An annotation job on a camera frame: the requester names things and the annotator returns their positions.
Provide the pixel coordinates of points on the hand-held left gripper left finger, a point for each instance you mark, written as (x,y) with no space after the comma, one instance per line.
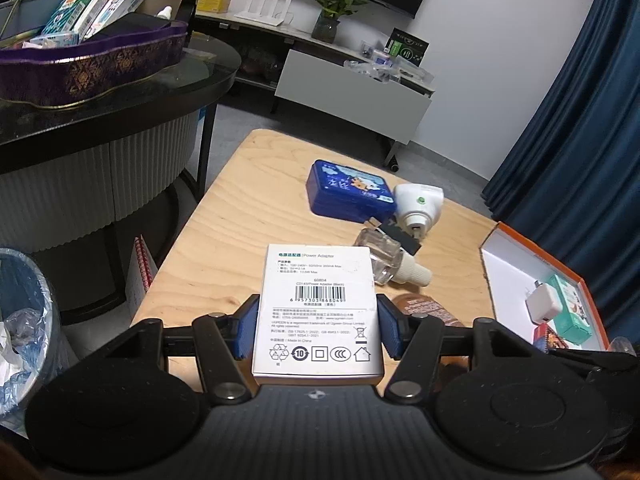
(245,330)

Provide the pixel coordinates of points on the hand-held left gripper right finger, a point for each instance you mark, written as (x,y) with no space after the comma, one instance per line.
(390,327)

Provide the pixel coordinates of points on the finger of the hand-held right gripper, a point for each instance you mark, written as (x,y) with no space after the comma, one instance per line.
(590,358)

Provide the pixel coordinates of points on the copper brown tube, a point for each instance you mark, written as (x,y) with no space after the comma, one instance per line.
(420,305)

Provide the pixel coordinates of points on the red blue card box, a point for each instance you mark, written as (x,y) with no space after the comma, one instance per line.
(550,337)

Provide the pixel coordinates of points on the green bandage box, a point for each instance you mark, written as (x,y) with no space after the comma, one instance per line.
(570,310)

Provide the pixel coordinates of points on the white power adapter box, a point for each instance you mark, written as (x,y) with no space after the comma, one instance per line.
(315,320)

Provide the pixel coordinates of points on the clear bottle with white cap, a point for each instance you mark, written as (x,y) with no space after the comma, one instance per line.
(380,255)

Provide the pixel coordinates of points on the white cube charger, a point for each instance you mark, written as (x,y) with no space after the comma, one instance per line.
(540,305)

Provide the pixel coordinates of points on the orange white cardboard box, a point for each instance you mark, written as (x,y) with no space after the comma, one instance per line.
(505,280)

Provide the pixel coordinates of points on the white plug-in heater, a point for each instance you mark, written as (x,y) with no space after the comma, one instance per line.
(417,205)

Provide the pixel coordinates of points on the blue plastic case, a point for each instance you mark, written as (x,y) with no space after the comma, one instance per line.
(345,192)

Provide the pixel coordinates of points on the red spiral notebook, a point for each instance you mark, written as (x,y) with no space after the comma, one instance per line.
(145,265)

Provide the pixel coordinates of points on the blue trash bin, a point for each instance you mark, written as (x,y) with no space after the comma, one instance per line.
(45,320)

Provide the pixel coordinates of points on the dark blue curtain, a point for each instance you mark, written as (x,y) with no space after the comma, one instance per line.
(575,135)

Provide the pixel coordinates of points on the clear plastic trash bag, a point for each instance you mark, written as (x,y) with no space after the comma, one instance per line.
(17,355)

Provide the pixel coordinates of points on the white television cabinet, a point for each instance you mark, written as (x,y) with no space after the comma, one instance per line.
(345,100)

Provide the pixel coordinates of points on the black round glass table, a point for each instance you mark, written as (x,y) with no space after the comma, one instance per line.
(100,125)

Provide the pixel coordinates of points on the pile of small packets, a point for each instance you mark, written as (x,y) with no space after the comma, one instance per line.
(385,67)

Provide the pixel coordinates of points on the black green box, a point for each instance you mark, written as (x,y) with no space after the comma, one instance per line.
(407,47)

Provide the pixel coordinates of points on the purple gold patterned tray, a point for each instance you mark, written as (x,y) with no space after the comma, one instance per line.
(100,67)

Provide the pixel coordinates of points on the plant in glass vase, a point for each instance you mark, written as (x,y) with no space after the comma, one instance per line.
(325,27)

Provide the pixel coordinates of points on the white router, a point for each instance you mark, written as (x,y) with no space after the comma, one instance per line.
(262,15)

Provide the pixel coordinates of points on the black cardboard box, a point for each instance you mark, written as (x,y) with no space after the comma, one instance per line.
(135,22)

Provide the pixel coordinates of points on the small white dropper bottle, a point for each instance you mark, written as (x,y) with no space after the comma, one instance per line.
(165,12)

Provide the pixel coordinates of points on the yellow box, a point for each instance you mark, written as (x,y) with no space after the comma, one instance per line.
(212,0)

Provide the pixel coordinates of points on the white blue orange box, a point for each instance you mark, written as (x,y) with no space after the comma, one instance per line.
(122,0)

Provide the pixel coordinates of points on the grey storage box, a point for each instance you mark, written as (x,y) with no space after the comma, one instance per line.
(20,17)

